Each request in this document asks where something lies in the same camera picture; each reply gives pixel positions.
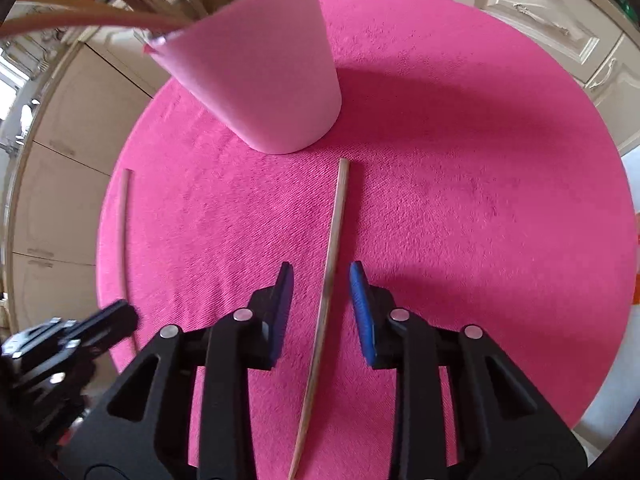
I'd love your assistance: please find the wooden chopstick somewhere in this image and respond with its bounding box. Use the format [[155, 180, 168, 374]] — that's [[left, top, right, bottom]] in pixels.
[[288, 158, 350, 479]]

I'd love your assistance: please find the wooden chopstick edge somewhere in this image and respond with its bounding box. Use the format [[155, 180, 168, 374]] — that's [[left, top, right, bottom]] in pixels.
[[117, 168, 139, 354]]

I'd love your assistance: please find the pink round table cloth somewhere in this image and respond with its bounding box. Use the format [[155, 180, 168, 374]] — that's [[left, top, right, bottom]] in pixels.
[[117, 0, 637, 479]]

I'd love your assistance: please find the pink chopstick holder cup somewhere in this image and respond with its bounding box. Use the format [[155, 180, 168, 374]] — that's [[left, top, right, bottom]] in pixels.
[[146, 0, 342, 154]]

